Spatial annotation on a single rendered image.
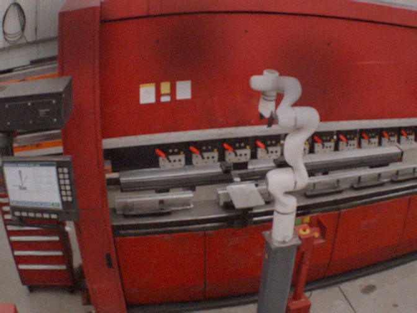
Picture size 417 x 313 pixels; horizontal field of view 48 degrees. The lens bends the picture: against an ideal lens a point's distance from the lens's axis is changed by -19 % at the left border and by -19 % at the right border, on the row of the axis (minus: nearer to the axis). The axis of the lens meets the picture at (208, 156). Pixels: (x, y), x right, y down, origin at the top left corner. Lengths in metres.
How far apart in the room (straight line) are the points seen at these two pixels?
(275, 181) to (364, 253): 1.65
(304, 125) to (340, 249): 1.63
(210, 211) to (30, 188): 1.34
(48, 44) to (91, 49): 4.62
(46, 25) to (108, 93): 4.35
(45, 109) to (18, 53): 5.02
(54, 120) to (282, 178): 1.19
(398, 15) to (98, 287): 2.88
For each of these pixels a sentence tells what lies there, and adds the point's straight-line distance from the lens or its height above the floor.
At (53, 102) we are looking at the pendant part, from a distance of 2.50.
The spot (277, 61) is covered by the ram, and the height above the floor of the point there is 1.82.
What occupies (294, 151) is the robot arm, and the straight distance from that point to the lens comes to 2.67.
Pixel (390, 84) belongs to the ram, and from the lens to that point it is 3.71.
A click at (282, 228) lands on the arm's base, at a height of 1.10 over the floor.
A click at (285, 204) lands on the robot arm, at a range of 2.85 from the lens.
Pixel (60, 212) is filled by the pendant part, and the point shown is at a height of 1.30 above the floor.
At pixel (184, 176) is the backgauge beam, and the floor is 0.97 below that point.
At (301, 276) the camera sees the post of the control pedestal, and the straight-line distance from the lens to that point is 3.73.
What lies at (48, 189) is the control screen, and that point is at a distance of 2.69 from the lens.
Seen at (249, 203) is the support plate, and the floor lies 1.00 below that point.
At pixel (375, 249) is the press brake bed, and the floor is 0.30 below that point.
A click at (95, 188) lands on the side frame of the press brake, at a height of 1.19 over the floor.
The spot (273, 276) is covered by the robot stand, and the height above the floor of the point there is 0.77.
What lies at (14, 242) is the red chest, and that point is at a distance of 3.89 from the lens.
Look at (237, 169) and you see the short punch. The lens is 3.49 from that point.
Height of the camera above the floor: 2.68
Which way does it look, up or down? 26 degrees down
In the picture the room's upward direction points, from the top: straight up
